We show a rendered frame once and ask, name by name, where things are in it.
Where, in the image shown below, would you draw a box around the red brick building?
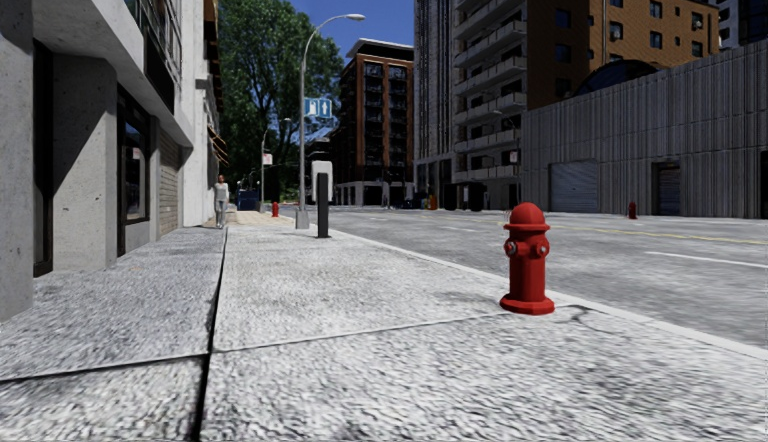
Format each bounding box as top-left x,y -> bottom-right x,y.
329,38 -> 416,207

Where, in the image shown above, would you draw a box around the pale concrete building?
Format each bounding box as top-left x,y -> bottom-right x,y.
0,0 -> 196,324

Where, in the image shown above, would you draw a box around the grey street lamp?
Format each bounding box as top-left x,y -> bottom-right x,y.
258,117 -> 293,213
294,13 -> 367,231

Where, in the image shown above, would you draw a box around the short dark post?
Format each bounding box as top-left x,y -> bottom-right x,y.
316,172 -> 331,240

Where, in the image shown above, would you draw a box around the brown brick building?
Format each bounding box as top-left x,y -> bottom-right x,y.
451,0 -> 721,212

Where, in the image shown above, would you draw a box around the glass tower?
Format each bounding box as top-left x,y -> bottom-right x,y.
412,0 -> 475,209

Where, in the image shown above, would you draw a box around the grey ribbed concrete building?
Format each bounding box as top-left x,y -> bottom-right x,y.
520,39 -> 768,221

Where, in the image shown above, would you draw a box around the person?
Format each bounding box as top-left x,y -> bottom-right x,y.
213,174 -> 230,230

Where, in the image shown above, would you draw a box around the trees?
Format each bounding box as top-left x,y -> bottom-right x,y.
217,0 -> 346,204

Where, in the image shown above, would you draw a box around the white concrete building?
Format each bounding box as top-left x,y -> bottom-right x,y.
179,0 -> 230,228

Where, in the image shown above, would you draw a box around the white tower building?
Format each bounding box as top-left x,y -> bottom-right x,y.
664,0 -> 768,52

